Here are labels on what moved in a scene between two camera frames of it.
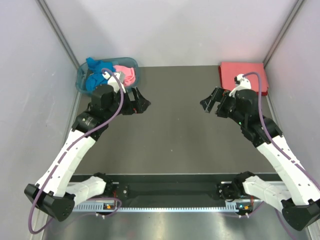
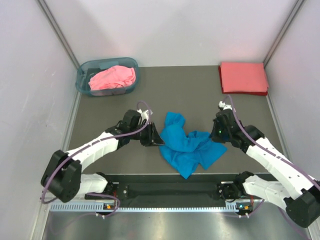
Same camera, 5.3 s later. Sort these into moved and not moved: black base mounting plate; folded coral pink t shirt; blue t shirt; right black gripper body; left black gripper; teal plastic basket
Moved: right black gripper body; blue t shirt; left black gripper
Not moved: teal plastic basket; black base mounting plate; folded coral pink t shirt
